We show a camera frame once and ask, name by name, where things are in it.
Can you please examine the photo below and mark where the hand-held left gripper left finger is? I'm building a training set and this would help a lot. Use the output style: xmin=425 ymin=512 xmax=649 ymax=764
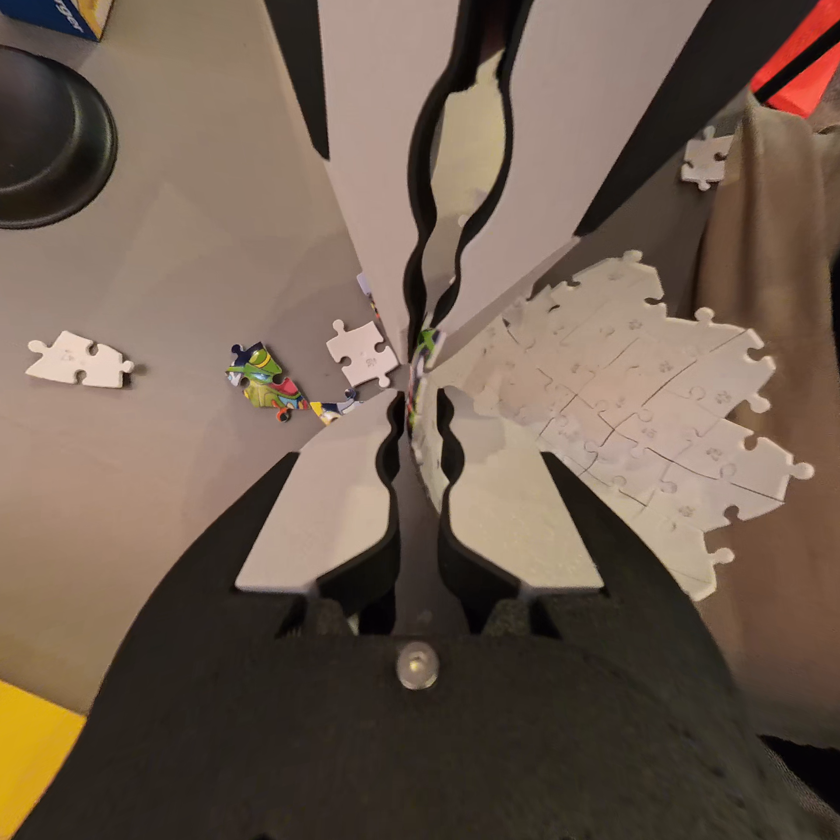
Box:
xmin=235 ymin=390 xmax=406 ymax=619

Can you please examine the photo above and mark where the orange bag with black strap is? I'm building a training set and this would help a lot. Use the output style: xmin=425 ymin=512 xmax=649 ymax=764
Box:
xmin=750 ymin=0 xmax=840 ymax=119

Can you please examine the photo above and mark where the white single puzzle piece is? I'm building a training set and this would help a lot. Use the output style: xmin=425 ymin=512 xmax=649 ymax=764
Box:
xmin=680 ymin=125 xmax=734 ymax=192
xmin=326 ymin=319 xmax=400 ymax=388

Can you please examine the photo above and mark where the green colourful puzzle piece pair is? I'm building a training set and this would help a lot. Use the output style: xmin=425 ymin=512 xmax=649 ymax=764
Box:
xmin=226 ymin=341 xmax=311 ymax=423

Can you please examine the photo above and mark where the blue puzzle box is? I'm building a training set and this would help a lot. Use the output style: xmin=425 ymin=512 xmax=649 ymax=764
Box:
xmin=13 ymin=0 xmax=116 ymax=42

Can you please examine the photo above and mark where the yellow flat box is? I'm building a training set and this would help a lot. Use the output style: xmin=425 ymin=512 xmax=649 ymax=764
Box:
xmin=0 ymin=679 xmax=88 ymax=840

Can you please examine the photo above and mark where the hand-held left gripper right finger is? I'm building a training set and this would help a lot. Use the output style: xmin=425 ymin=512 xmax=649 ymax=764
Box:
xmin=436 ymin=387 xmax=605 ymax=632

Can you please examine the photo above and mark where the person's dark clothing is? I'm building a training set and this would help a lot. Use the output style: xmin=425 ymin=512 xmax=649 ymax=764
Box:
xmin=755 ymin=735 xmax=840 ymax=840

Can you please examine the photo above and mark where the white joined puzzle piece pair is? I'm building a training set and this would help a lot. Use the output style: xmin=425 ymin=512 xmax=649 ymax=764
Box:
xmin=25 ymin=330 xmax=136 ymax=389

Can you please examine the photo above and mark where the colourful puzzle ball shell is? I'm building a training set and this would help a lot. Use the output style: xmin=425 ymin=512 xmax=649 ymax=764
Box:
xmin=407 ymin=249 xmax=816 ymax=602

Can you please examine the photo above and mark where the yellow blue puzzle piece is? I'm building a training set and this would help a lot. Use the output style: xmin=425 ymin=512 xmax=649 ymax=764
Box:
xmin=308 ymin=388 xmax=363 ymax=425

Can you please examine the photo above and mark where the black round ball stand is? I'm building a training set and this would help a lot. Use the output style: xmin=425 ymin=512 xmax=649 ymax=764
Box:
xmin=0 ymin=45 xmax=119 ymax=231

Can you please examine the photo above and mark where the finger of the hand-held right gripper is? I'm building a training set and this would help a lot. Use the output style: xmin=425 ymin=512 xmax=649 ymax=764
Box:
xmin=318 ymin=0 xmax=472 ymax=363
xmin=428 ymin=0 xmax=714 ymax=361

